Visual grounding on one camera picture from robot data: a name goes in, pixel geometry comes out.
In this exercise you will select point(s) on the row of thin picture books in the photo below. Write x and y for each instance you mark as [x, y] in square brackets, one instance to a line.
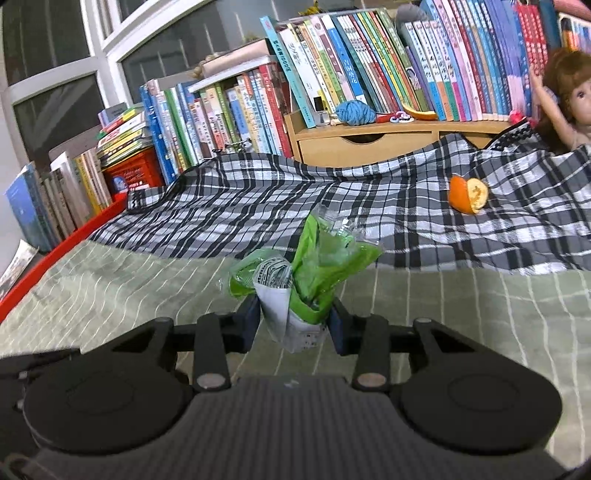
[415, 60]

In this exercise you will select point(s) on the wooden desk organizer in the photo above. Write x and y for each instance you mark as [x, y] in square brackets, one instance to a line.
[369, 143]

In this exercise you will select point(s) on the row of grey-spined books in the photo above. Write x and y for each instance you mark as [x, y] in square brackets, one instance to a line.
[55, 198]

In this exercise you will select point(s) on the black and white plaid blanket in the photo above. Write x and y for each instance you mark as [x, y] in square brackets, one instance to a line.
[277, 198]

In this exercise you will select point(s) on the red plastic crate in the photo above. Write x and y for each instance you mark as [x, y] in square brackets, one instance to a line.
[134, 175]

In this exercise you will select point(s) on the row of striped-spine books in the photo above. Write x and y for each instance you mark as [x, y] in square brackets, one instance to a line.
[575, 32]

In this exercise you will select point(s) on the green and white plastic wrapper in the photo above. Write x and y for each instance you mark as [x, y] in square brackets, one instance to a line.
[318, 263]

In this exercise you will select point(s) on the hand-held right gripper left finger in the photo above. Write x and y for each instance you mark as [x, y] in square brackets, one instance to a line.
[251, 318]

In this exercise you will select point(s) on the row of thick colourful books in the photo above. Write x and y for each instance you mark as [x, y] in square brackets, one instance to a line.
[221, 120]

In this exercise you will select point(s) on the stack of flat picture books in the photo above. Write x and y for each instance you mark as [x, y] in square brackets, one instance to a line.
[124, 138]

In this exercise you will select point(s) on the grey fuzzy object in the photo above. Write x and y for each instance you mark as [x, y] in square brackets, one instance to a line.
[411, 11]

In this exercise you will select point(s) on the blue yarn ball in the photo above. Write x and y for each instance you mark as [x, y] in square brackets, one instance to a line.
[355, 113]

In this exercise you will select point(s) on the small nail polish bottle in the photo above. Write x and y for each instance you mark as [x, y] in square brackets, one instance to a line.
[320, 113]

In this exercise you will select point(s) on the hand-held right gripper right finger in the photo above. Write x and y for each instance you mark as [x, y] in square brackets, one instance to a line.
[336, 327]

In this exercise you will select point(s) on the brown-haired doll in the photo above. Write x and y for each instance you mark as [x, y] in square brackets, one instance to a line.
[572, 97]

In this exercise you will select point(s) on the glossy magazine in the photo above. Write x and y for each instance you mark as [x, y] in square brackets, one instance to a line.
[16, 267]

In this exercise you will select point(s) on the red bed rail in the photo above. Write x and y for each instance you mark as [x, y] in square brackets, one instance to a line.
[41, 272]

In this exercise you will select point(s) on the red and pink small toy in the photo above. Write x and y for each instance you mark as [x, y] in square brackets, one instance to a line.
[392, 117]

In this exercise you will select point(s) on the green striped bedsheet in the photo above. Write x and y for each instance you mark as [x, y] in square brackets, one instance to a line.
[485, 314]

